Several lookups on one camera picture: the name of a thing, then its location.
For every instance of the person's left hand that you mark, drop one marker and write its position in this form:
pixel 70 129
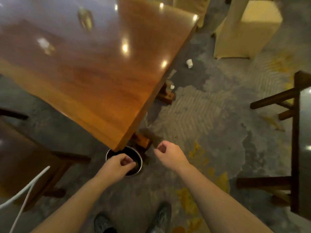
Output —
pixel 111 168

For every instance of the person's right hand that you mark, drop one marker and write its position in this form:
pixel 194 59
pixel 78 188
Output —
pixel 173 156

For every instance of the person's left thumb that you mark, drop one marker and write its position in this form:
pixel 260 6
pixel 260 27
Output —
pixel 130 166

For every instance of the person's right thumb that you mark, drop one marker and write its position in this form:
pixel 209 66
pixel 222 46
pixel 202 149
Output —
pixel 158 153

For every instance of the person's right forearm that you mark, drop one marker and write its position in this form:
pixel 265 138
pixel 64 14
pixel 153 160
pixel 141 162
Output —
pixel 216 203

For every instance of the person's left forearm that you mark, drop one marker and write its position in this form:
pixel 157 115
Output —
pixel 73 206

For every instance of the round metal bucket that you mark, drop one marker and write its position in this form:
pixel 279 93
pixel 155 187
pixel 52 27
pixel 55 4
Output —
pixel 138 159

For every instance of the person's right grey shoe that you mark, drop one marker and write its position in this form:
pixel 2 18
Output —
pixel 161 217

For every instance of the person's grey shoe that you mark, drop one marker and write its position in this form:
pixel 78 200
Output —
pixel 103 224
pixel 161 217

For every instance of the wooden table base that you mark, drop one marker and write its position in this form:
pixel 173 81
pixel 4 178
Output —
pixel 166 94

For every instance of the person's left grey shoe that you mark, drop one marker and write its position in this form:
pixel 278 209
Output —
pixel 103 224

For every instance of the crumpled white paper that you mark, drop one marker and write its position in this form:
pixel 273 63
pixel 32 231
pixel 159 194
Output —
pixel 189 63

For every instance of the brown wooden chair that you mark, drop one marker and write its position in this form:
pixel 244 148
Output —
pixel 26 157

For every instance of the dark wooden table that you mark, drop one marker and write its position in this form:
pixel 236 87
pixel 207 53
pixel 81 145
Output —
pixel 295 143

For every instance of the cream covered chair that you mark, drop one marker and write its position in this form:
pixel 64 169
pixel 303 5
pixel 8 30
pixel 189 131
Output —
pixel 192 7
pixel 245 31

